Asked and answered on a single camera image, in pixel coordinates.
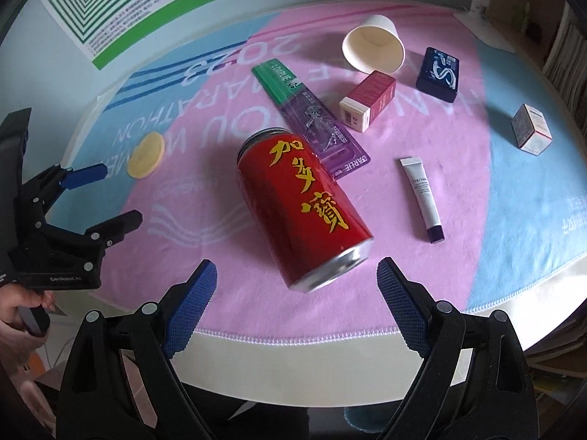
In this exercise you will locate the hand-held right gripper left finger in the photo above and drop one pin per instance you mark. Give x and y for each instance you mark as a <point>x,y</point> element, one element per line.
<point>192,307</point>

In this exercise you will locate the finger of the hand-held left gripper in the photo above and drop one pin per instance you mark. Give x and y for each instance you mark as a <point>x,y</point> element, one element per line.
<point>85,175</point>
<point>119,225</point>

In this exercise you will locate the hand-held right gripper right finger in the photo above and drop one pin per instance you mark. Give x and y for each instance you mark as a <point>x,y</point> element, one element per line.
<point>403,302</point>

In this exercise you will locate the red drink can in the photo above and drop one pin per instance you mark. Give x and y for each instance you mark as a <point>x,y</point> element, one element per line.
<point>298,206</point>

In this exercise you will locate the red and white small box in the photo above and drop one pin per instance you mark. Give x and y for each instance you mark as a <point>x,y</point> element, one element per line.
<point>376,91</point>

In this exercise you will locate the white small box red trim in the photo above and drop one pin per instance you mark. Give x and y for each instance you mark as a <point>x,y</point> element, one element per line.
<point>529,128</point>

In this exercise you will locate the person's left hand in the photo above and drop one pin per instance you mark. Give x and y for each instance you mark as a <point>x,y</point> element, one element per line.
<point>27,300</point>

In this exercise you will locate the yellow round disc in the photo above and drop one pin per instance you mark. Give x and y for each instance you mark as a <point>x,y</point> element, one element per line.
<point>146,156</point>

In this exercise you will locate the pink and blue printed towel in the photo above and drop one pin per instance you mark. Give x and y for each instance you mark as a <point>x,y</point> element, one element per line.
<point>206,220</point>

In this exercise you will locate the white tube dark cap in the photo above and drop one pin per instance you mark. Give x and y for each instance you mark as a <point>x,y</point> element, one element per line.
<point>424,197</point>

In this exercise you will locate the person's black trousers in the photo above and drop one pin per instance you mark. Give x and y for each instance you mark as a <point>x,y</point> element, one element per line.
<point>266,417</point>

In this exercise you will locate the green purple toothbrush package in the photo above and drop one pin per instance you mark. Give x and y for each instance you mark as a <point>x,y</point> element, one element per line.
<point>279,82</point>

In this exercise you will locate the dark blue gum box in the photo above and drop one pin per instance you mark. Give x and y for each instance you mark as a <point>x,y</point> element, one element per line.
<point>438,73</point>

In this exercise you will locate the white paper cup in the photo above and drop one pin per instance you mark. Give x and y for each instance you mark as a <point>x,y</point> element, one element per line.
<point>373,50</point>

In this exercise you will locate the wooden bookshelf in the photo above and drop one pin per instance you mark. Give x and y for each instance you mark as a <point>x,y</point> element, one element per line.
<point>564,46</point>

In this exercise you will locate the green striped wall poster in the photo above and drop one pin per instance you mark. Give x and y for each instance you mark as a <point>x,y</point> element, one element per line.
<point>114,9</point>

